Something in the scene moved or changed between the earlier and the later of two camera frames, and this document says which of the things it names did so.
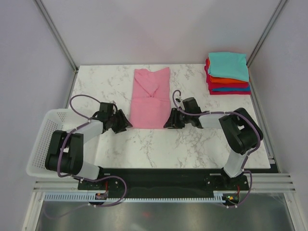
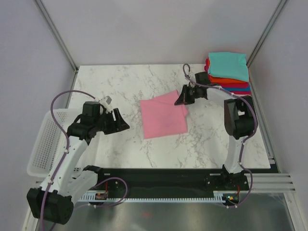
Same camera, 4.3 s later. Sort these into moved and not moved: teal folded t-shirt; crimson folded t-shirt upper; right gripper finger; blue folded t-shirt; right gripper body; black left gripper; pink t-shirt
Moved: pink t-shirt; right gripper finger; right gripper body
Not moved: blue folded t-shirt; crimson folded t-shirt upper; black left gripper; teal folded t-shirt
